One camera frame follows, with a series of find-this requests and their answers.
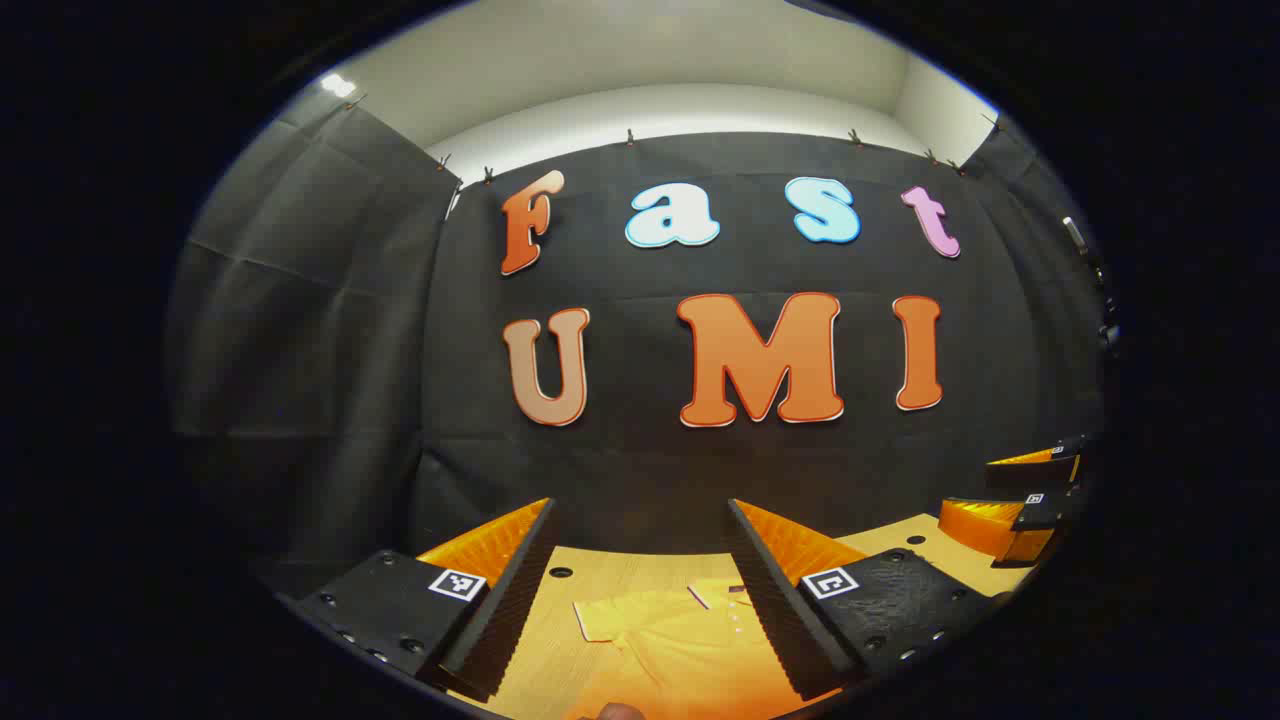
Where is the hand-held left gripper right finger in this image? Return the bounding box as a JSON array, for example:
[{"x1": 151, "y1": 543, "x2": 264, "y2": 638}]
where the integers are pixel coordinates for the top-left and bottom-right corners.
[{"x1": 725, "y1": 498, "x2": 1006, "y2": 703}]

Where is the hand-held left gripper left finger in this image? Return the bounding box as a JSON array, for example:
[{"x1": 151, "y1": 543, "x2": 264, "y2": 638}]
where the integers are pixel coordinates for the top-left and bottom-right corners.
[{"x1": 290, "y1": 497, "x2": 557, "y2": 704}]

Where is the orange polo T-shirt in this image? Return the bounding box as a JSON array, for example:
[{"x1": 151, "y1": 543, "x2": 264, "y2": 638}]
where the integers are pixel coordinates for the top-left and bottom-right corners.
[{"x1": 565, "y1": 578, "x2": 843, "y2": 720}]

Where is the black backdrop cloth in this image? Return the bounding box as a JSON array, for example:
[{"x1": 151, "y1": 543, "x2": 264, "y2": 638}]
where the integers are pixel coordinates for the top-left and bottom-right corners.
[{"x1": 165, "y1": 100, "x2": 1111, "y2": 601}]

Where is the dark equipment stand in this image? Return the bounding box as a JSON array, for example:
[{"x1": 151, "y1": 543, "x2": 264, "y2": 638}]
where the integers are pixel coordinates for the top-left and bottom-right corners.
[{"x1": 1060, "y1": 215, "x2": 1123, "y2": 356}]

